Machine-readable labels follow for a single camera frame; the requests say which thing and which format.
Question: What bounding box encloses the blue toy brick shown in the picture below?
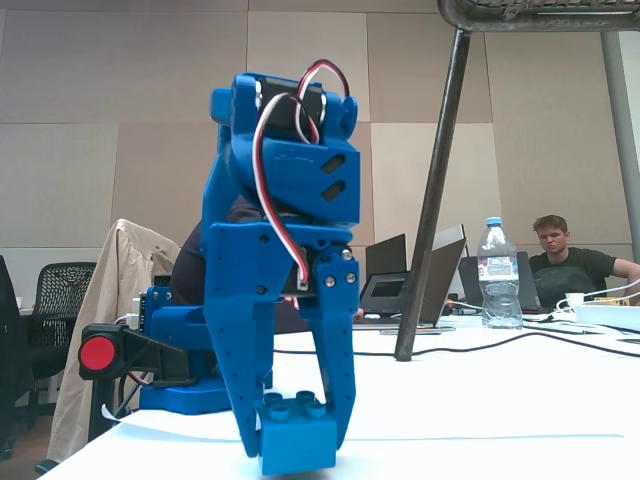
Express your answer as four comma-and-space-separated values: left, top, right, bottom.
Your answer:
254, 390, 338, 477

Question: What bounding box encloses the man with glasses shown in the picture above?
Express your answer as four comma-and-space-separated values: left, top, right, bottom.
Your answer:
169, 196, 366, 335

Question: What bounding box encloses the small dark laptop screen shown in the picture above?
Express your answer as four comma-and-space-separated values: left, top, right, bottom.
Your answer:
358, 272, 412, 317

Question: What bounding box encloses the black clamp with red knob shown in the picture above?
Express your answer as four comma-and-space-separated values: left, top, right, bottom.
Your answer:
78, 322, 199, 444

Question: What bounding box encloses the black laptop lid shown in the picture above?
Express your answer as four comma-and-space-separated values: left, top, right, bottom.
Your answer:
364, 233, 409, 275

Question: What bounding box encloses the grey open laptop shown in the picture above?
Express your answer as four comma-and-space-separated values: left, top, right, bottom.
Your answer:
359, 223, 469, 331

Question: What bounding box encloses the beige jacket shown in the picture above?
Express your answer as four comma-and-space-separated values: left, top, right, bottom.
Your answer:
47, 218, 182, 464

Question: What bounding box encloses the black laptop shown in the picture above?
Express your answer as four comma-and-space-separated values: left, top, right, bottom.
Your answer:
457, 252, 546, 315

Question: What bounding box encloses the dark slanted metal leg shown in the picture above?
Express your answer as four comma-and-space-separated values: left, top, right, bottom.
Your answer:
393, 27, 472, 363

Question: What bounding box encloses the clear plastic water bottle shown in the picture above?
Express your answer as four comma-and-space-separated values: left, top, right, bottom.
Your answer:
476, 216, 525, 331

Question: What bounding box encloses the black mesh office chair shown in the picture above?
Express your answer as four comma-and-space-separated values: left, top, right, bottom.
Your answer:
14, 261, 99, 431

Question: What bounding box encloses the black chair back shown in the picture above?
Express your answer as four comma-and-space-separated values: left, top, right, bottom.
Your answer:
0, 254, 24, 431

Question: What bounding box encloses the man in dark shirt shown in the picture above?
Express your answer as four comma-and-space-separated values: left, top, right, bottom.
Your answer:
528, 214, 640, 312

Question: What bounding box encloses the white flat box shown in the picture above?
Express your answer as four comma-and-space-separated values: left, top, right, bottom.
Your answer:
573, 301, 640, 332

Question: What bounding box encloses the grey metal pole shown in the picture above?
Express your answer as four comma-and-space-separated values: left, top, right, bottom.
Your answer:
599, 30, 640, 281

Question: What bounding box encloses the red white black servo cable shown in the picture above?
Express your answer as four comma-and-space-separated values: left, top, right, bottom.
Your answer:
251, 59, 352, 292

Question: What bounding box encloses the black table cable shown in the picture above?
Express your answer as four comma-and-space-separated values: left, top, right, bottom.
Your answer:
272, 329, 640, 359

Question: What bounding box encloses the dark metal frame bar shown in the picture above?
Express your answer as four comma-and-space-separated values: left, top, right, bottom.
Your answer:
436, 0, 640, 34

